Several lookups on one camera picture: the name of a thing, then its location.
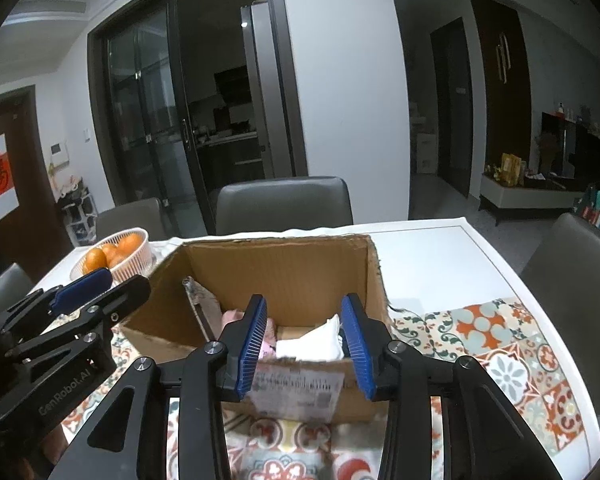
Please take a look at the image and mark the black television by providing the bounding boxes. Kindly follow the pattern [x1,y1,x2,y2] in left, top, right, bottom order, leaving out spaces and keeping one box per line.
[540,111,600,181]

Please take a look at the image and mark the dark interior door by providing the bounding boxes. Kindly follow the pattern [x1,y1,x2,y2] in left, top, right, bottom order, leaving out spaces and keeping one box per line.
[430,16,473,198]

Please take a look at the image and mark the white cloth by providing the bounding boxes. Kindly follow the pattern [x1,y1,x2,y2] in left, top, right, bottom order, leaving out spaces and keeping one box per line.
[275,314,346,361]

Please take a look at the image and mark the white low cabinet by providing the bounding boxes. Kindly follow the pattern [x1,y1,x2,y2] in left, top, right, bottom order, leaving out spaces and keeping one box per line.
[479,172,588,226]

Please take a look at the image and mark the white plastic basket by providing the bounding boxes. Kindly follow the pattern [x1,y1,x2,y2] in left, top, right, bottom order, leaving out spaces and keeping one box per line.
[70,227,153,283]

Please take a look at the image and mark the brown wardrobe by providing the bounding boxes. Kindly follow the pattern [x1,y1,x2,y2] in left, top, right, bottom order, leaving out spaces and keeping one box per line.
[469,0,533,186]

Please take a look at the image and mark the dark sliding glass door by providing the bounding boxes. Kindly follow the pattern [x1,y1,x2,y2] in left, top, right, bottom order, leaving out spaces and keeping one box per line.
[87,0,308,238]

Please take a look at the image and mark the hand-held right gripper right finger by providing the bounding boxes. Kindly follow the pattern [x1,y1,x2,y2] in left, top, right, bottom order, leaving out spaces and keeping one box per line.
[340,293,564,480]

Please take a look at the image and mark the white storage cart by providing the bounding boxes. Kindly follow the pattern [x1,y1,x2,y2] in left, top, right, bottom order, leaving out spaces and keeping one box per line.
[55,175,98,248]

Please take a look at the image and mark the yellow gift bags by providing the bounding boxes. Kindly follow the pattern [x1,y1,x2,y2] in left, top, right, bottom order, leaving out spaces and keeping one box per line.
[500,153,526,183]

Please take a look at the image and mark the pile of oranges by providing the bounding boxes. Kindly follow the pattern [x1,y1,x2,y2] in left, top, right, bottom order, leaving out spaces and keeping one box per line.
[82,235,146,277]

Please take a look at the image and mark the brown cardboard box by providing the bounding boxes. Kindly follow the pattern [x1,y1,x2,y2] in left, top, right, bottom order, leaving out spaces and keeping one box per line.
[119,232,393,423]

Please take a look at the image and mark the brown wooden door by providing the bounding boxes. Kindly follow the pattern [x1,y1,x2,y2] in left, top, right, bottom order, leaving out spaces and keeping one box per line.
[0,85,76,281]

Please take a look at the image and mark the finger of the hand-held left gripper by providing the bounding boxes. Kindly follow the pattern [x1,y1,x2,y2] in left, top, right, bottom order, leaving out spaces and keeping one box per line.
[0,267,114,337]
[4,275,152,362]

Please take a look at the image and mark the grey dining chair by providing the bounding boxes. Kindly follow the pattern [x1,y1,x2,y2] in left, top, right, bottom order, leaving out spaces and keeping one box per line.
[215,176,354,237]
[0,263,35,321]
[520,212,600,416]
[95,197,167,248]

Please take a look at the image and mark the pink cloth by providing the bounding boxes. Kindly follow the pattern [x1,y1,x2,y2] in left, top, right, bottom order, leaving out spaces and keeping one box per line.
[220,309,279,361]

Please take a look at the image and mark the grey tree-print fabric pouch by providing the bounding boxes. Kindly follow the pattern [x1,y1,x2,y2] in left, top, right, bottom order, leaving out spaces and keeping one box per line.
[181,276,223,341]

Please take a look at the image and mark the black range hood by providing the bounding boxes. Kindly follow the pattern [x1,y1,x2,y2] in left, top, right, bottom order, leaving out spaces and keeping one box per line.
[214,65,251,103]

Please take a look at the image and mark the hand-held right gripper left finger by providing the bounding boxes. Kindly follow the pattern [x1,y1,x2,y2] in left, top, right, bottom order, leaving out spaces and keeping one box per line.
[47,293,269,480]

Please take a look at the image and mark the patterned tile-print tablecloth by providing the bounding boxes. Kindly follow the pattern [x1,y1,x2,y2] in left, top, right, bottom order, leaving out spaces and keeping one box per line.
[45,237,586,480]

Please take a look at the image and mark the white drawer unit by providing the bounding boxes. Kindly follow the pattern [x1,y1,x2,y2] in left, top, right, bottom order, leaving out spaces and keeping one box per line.
[412,115,437,175]

